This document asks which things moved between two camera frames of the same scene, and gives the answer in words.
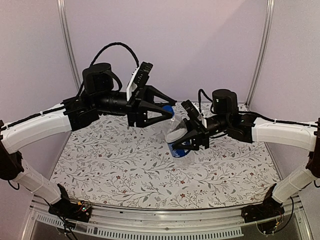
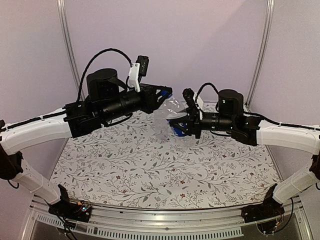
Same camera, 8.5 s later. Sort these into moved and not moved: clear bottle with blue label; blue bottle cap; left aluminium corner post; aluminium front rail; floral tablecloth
Moved: clear bottle with blue label; blue bottle cap
Not moved: aluminium front rail; left aluminium corner post; floral tablecloth
